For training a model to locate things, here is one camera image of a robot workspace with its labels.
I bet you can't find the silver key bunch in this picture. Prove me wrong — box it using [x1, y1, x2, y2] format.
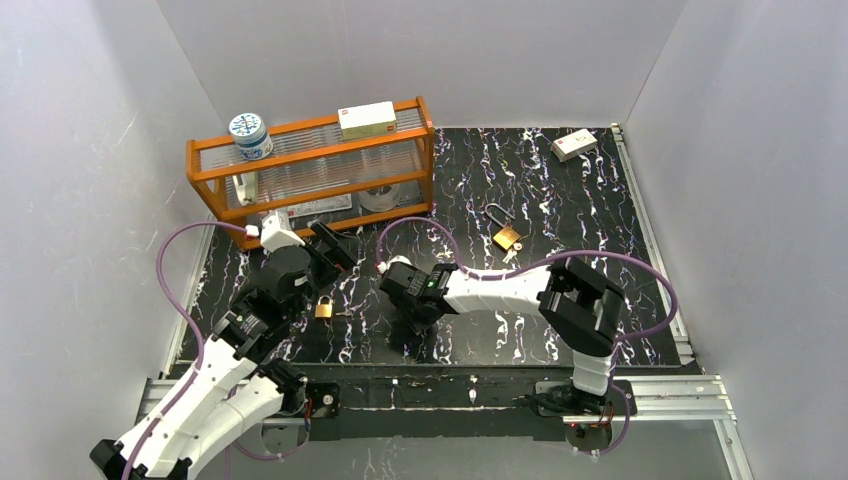
[503, 242, 523, 264]

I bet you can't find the long shackle brass padlock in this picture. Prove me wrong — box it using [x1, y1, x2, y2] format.
[483, 203, 522, 252]

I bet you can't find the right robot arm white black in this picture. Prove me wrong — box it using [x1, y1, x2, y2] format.
[378, 256, 625, 398]

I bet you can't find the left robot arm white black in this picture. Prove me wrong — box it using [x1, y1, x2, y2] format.
[90, 217, 360, 479]

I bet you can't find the small brass padlock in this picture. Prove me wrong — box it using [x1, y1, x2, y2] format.
[314, 295, 334, 320]

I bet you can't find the clear tape roll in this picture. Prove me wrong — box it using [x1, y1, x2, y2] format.
[358, 183, 402, 213]

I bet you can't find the white blue item bottom shelf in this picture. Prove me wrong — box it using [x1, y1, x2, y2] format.
[261, 208, 292, 230]

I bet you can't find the orange wooden shelf rack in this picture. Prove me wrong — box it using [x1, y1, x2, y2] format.
[185, 96, 435, 230]

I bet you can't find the white olive box on shelf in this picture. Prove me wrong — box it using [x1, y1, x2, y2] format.
[338, 101, 397, 141]

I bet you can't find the blue white round tin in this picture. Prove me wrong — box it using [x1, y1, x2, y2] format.
[228, 112, 274, 161]

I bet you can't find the white small box on table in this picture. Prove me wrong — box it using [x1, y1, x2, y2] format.
[551, 129, 597, 162]

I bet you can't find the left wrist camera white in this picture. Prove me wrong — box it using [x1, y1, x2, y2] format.
[245, 222, 306, 252]

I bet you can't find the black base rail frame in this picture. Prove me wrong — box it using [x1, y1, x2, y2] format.
[135, 362, 737, 458]

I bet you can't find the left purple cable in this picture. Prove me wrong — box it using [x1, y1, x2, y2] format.
[119, 221, 260, 480]

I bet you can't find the purple cable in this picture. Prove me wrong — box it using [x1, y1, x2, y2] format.
[119, 221, 260, 480]
[374, 216, 680, 455]

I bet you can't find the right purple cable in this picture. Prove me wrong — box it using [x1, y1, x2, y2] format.
[374, 216, 680, 455]

